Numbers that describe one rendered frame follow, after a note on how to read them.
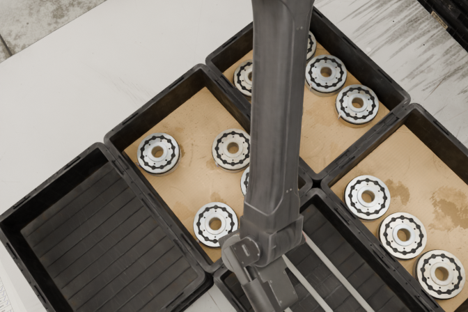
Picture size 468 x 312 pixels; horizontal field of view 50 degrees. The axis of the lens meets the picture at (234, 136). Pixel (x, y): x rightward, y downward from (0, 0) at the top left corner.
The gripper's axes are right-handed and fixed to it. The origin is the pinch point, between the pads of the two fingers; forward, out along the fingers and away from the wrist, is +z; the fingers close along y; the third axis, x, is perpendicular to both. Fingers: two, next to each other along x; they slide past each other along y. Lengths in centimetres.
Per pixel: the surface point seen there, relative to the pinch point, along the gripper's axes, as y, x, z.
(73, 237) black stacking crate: -47, 18, 12
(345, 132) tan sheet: 18.7, 13.0, 34.2
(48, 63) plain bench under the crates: -48, 71, 34
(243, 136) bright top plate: -2.4, 22.6, 25.3
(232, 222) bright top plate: -11.9, 5.2, 19.0
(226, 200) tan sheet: -12.3, 10.5, 22.8
